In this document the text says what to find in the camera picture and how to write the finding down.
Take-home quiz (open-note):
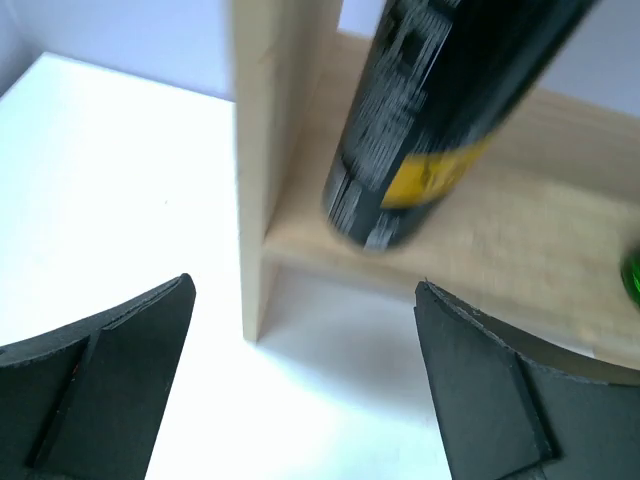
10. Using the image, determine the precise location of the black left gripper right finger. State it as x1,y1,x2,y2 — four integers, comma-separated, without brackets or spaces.
414,281,639,479

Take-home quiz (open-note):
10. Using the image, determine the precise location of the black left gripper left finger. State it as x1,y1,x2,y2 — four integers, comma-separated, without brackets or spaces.
1,274,196,479

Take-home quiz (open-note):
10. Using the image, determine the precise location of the green yellow-label glass bottle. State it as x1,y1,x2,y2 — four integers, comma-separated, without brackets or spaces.
620,247,640,307

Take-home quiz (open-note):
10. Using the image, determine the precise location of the black yellow can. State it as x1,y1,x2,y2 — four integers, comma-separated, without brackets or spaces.
323,0,593,252

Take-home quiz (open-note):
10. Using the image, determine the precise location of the wooden shelf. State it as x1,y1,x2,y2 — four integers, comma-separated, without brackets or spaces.
231,1,639,368

